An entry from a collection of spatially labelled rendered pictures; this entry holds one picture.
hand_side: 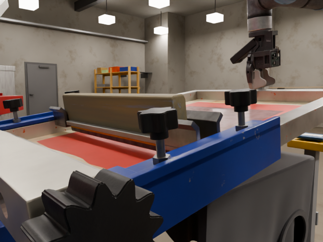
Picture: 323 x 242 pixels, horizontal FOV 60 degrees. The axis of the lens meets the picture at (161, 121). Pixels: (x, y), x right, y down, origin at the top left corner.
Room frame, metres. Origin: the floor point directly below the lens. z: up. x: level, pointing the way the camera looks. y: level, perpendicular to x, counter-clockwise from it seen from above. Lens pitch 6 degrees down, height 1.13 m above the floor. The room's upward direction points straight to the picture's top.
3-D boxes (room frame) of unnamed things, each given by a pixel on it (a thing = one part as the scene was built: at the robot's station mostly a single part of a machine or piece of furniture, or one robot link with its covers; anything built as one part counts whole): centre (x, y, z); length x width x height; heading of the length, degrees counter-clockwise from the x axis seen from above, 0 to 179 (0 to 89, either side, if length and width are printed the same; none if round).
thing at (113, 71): (10.79, 1.73, 1.04); 2.30 x 0.61 x 2.08; 43
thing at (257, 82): (0.93, -0.32, 1.15); 0.06 x 0.03 x 0.09; 42
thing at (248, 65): (0.94, -0.30, 1.20); 0.05 x 0.02 x 0.09; 132
